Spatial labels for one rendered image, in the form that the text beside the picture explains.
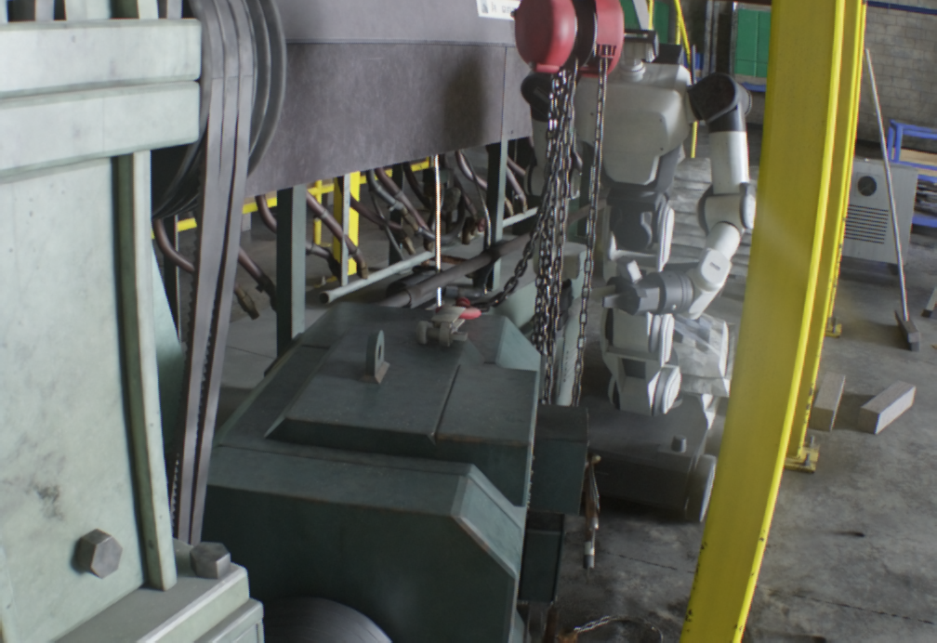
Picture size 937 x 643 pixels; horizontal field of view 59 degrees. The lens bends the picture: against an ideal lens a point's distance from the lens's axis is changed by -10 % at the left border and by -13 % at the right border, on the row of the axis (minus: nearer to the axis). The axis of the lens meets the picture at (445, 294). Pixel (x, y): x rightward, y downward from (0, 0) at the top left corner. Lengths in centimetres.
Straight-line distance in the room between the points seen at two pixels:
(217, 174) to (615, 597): 181
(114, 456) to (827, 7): 103
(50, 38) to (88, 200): 14
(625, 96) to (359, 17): 64
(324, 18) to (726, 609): 130
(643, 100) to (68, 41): 166
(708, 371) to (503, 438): 239
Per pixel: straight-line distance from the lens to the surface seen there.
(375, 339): 122
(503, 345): 151
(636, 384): 281
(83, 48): 64
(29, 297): 66
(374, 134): 197
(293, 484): 103
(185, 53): 71
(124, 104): 67
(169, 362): 160
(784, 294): 133
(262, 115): 82
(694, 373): 343
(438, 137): 223
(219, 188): 79
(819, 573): 263
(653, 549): 260
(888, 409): 370
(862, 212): 642
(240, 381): 198
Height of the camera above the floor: 133
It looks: 16 degrees down
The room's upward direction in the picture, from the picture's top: 3 degrees clockwise
